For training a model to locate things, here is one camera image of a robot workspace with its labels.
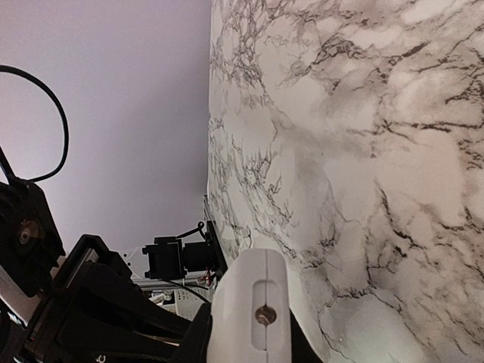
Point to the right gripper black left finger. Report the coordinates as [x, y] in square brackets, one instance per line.
[193, 347]

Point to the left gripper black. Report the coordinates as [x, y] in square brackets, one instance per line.
[78, 307]

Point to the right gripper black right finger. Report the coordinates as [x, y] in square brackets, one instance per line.
[301, 349]

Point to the white remote control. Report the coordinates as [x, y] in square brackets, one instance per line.
[250, 311]

